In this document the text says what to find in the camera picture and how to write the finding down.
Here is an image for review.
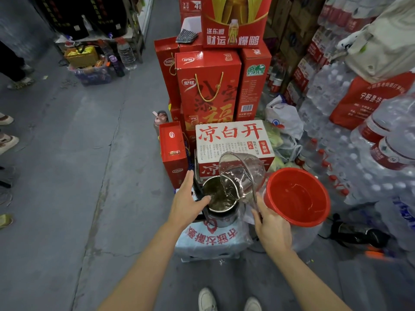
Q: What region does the person's right hand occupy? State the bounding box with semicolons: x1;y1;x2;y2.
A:
251;192;293;257

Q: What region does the person's left hand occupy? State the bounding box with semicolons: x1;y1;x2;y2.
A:
168;170;211;231

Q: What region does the stainless steel electric kettle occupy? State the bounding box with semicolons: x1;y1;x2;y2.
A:
193;175;241;228

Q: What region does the clear plastic water jug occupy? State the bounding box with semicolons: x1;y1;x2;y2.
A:
219;152;267;208

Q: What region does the person's left forearm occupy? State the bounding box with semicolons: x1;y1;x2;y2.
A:
97;222;187;311

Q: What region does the person's right forearm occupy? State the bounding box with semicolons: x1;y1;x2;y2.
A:
271;248;353;311

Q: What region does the white plastic bag red print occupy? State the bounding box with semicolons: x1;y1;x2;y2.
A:
174;214;254;262

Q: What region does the clear bucket with red rim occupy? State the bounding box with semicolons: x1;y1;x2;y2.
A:
262;167;331;253

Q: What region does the small red gift box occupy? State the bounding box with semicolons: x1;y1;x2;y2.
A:
158;121;189;190

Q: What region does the white carton with red print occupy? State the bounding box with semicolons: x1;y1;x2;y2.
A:
195;120;276;182

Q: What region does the green plastic bag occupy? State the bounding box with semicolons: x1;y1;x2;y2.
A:
263;121;285;150

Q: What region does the person's right white shoe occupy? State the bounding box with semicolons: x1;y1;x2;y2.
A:
243;297;263;311

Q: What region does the pink drink bottle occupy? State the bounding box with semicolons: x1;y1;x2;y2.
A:
152;110;169;137

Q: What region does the person's left white shoe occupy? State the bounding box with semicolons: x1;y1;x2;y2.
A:
198;287;218;311

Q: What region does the black device on floor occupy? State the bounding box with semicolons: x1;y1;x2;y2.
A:
329;214;391;249

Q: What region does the crumpled white plastic bag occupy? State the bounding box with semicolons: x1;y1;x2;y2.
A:
265;95;304;140

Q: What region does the orange tool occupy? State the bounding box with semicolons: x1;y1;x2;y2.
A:
364;245;388;260

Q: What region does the red gift box green logo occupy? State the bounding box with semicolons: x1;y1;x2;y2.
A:
235;44;272;122

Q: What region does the stack of shrink-wrapped water bottles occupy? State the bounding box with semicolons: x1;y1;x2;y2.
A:
293;0;415;266

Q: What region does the tall narrow red gift box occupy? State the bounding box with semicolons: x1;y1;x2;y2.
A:
154;36;181;108

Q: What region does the dark drink bottle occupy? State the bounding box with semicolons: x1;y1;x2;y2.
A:
108;54;126;78

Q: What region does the red shopping bag white print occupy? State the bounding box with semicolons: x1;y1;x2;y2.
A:
329;72;415;131

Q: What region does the clear water bottle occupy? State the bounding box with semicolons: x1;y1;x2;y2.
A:
116;37;137;71

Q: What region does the grey striped cloth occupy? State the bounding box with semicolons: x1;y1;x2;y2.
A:
176;29;199;44

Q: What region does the clear plastic storage bin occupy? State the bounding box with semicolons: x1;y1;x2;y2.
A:
68;63;113;86

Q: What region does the large red drink carton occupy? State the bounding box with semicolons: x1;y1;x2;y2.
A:
200;0;273;49

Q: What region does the yellow woven basket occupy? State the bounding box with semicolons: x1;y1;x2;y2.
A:
64;45;99;68

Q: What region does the stack of brown cardboard cartons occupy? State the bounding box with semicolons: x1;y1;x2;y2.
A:
263;0;326;81

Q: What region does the beige fabric bag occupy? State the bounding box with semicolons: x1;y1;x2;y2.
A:
336;0;415;84

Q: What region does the table with black garments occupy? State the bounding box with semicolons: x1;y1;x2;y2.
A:
32;0;146;64

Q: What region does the red gift box gold rope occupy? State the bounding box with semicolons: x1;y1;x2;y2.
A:
175;50;242;149

